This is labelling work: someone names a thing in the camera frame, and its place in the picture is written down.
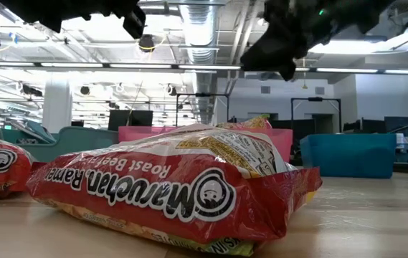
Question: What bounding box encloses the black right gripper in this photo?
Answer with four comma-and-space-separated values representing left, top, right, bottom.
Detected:
241, 0, 333, 82

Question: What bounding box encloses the blue rectangular plastic bin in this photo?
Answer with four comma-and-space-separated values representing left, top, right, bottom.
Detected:
299, 133, 397, 179

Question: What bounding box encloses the shiny metal spoon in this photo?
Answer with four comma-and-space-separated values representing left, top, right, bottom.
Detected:
9, 120, 42, 139

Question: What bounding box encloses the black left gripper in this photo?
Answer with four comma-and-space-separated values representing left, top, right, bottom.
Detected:
81, 0, 147, 39

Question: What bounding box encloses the black ceiling dome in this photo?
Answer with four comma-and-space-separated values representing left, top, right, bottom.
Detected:
138, 34, 156, 53

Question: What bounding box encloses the teal green plastic bin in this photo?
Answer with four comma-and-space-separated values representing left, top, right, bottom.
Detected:
0, 126, 119, 163

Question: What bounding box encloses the black computer monitor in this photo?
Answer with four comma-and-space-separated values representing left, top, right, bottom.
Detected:
108, 109, 132, 132
131, 110, 154, 128

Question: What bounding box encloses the white pillar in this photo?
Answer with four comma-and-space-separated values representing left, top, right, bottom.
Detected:
40, 77, 73, 134

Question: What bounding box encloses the long ceiling light rail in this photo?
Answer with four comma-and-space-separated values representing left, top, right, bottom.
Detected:
0, 60, 408, 75

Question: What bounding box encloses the black desk monitor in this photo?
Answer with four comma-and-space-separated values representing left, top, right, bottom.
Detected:
384, 115, 408, 134

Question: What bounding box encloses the pink plastic tray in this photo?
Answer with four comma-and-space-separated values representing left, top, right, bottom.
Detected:
118, 125, 293, 163

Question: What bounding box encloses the black rectangular stand frame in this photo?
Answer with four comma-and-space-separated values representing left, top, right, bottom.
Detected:
290, 97, 343, 134

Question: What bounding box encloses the black ceiling spotlight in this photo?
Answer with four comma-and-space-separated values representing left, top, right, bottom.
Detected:
22, 84, 43, 97

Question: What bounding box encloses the silver spiral ventilation duct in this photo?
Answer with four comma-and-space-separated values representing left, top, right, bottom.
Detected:
179, 0, 219, 125

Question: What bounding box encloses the yellow green shrimp ramen packet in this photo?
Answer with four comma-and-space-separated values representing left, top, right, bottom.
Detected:
216, 113, 273, 130

